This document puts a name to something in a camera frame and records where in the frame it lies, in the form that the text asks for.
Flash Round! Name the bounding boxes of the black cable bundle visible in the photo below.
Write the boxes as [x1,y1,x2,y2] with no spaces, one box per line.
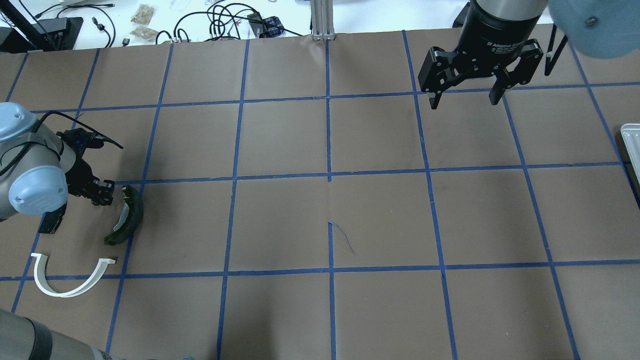
[155,2,303,46]

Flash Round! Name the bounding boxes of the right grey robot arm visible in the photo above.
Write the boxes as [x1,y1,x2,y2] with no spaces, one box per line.
[418,0,640,110]

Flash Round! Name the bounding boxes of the white curved plastic arc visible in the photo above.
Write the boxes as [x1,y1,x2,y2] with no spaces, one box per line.
[30,252,117,299]

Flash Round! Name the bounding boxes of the bag of small parts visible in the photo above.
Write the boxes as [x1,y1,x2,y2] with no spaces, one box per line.
[130,3,156,26]
[129,25,159,41]

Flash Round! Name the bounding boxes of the olive green brake shoe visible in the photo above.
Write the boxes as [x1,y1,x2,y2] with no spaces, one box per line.
[103,185,144,246]

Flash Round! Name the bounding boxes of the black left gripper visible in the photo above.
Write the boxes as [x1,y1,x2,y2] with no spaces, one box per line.
[55,129,124,207]

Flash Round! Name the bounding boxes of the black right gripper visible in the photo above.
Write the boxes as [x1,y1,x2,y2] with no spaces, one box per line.
[418,2,545,110]

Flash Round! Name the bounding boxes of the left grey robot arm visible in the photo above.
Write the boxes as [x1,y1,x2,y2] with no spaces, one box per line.
[1,102,122,360]

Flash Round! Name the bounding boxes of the black brake pad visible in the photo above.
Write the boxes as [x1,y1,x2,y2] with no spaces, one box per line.
[38,203,67,235]

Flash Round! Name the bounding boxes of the black camera stand base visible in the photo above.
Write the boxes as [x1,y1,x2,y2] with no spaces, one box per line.
[0,0,84,54]

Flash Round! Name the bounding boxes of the aluminium frame post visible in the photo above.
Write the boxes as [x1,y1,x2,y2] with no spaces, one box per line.
[308,0,336,41]

